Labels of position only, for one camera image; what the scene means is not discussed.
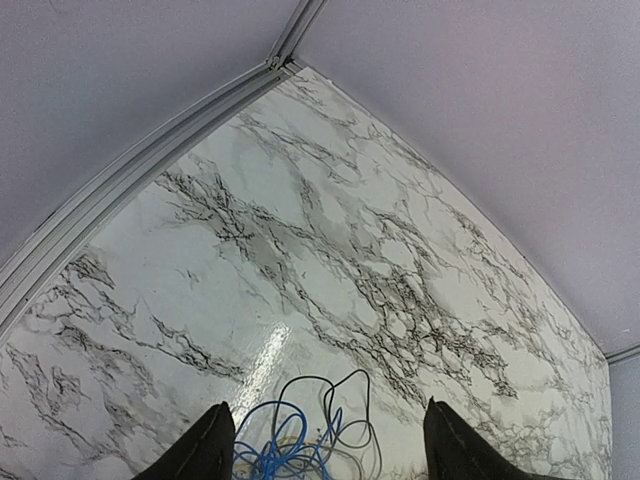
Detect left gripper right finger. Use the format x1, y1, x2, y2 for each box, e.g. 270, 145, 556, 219
423, 398, 523, 480

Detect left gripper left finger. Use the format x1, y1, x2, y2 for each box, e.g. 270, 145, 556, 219
134, 402, 235, 480

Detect blue cable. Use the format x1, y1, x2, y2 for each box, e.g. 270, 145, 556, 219
232, 402, 346, 480

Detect black thin cable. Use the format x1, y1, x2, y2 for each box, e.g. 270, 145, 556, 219
272, 368, 384, 480

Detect right aluminium corner post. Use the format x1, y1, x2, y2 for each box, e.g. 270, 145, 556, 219
606, 344, 640, 365

